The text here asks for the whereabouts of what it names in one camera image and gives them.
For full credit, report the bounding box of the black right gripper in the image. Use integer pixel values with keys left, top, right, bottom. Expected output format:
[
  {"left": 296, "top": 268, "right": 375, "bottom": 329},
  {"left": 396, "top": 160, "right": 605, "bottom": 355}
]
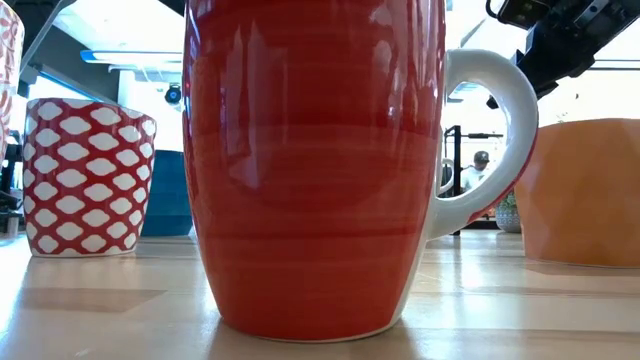
[{"left": 485, "top": 0, "right": 640, "bottom": 110}]

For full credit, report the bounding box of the orange faceted mug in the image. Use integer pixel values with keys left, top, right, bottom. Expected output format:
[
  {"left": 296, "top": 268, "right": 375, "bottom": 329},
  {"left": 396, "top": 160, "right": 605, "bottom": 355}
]
[{"left": 514, "top": 117, "right": 640, "bottom": 270}]

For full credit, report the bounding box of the red mug white handle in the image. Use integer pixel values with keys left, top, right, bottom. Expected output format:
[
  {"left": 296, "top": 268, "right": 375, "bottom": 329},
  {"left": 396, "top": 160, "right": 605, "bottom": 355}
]
[{"left": 182, "top": 0, "right": 540, "bottom": 345}]

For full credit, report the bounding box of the blue mug white handle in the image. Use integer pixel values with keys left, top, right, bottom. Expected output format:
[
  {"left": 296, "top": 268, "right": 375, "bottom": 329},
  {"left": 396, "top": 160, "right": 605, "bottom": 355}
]
[{"left": 141, "top": 149, "right": 195, "bottom": 238}]

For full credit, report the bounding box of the red white patterned mug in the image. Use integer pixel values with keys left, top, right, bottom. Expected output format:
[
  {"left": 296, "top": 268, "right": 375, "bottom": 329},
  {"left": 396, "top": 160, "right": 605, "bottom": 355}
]
[{"left": 22, "top": 97, "right": 158, "bottom": 259}]

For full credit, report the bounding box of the person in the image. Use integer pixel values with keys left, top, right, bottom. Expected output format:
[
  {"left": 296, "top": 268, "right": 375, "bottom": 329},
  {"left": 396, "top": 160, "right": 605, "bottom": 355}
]
[{"left": 459, "top": 149, "right": 494, "bottom": 194}]

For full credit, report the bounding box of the green potted succulent plant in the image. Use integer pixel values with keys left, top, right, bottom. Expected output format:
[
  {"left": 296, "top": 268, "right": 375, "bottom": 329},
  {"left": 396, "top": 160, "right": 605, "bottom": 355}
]
[{"left": 494, "top": 192, "right": 521, "bottom": 234}]

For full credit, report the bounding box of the ceiling light strip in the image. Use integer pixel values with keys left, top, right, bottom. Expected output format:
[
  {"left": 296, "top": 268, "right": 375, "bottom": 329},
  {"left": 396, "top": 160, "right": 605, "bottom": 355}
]
[{"left": 79, "top": 49, "right": 184, "bottom": 65}]

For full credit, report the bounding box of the orange leaf patterned mug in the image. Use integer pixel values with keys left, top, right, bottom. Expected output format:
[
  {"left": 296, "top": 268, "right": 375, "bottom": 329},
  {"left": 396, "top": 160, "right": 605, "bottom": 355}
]
[{"left": 0, "top": 0, "right": 26, "bottom": 166}]

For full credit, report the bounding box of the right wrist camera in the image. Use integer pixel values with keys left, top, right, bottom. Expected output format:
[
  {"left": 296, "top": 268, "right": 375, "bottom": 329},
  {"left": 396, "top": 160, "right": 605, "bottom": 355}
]
[{"left": 485, "top": 0, "right": 554, "bottom": 30}]

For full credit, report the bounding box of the round black ceiling camera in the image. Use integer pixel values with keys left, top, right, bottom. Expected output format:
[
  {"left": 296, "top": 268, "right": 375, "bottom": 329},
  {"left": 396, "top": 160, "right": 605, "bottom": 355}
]
[{"left": 163, "top": 83, "right": 184, "bottom": 106}]

